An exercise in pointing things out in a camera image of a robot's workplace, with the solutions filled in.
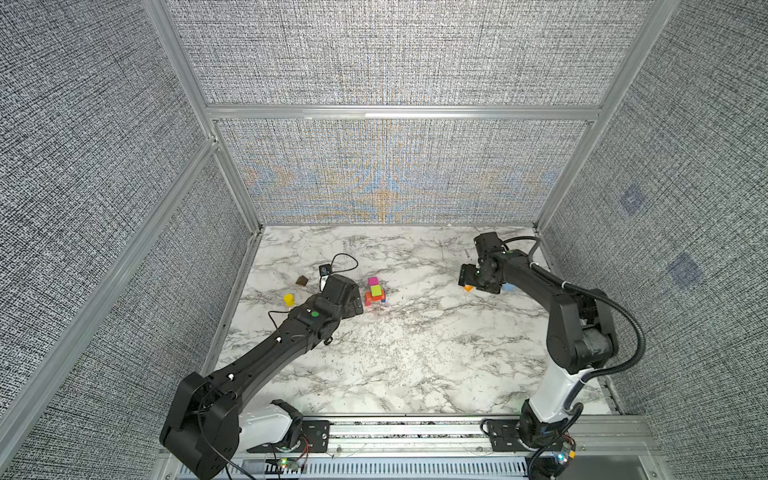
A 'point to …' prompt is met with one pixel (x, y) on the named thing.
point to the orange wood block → (369, 297)
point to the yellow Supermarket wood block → (468, 288)
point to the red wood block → (378, 298)
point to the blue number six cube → (383, 300)
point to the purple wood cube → (373, 281)
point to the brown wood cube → (302, 280)
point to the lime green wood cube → (376, 290)
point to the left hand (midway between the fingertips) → (343, 299)
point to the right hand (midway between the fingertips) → (472, 280)
